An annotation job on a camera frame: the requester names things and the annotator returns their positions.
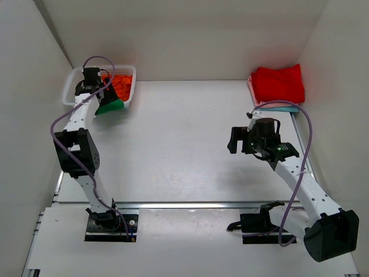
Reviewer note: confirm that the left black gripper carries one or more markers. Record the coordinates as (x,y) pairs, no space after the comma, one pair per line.
(111,95)

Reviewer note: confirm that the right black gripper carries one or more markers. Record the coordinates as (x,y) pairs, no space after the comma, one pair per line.
(239,134)

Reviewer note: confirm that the green t shirt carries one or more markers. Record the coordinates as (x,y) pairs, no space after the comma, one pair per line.
(112,106)

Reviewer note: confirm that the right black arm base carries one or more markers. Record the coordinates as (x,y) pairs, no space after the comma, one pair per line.
(257,228)

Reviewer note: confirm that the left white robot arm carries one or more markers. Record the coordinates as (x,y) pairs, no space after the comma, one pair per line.
(76,151)

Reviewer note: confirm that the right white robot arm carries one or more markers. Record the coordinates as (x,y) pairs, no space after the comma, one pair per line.
(326,229)

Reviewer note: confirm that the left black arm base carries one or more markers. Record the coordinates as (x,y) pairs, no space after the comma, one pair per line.
(107,227)

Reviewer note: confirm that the orange t shirt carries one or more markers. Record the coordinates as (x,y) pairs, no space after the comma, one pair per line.
(122,85)

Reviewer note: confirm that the white plastic basket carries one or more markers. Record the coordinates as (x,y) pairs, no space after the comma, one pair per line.
(76,76)

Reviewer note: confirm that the pink folded t shirt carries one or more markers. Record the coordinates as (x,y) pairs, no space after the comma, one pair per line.
(257,103)

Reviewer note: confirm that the red folded t shirt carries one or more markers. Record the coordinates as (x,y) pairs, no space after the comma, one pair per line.
(278,84)

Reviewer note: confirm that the light blue folded t shirt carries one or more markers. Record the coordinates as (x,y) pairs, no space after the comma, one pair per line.
(287,109)

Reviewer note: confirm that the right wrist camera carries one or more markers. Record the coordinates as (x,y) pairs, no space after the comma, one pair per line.
(253,116)

